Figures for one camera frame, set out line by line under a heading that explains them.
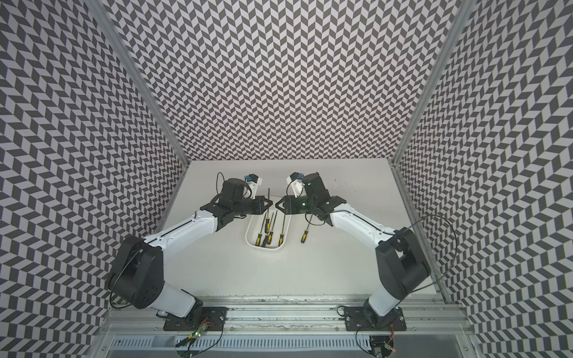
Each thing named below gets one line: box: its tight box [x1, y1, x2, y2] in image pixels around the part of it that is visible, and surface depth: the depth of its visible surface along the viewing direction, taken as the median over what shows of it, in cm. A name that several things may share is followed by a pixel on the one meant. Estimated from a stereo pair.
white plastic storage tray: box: [244, 201, 292, 251], surface depth 93 cm
